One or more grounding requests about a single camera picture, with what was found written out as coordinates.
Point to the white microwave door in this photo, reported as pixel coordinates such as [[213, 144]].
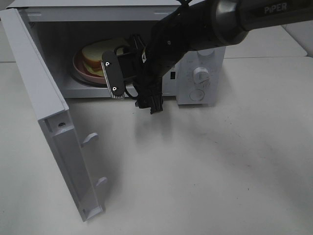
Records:
[[52, 113]]

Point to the white bread sandwich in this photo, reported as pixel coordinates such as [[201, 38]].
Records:
[[92, 54]]

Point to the lower white timer knob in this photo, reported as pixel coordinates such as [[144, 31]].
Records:
[[200, 75]]

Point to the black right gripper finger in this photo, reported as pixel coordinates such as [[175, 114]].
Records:
[[133, 46], [149, 97]]

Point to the glass microwave turntable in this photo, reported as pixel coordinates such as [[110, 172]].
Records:
[[87, 83]]

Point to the upper white power knob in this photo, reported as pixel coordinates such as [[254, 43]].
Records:
[[206, 52]]

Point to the pink round plate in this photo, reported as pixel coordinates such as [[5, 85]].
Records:
[[79, 66]]

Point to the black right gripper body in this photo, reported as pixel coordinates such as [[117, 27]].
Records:
[[163, 51]]

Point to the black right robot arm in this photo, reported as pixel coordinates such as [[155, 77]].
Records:
[[193, 27]]

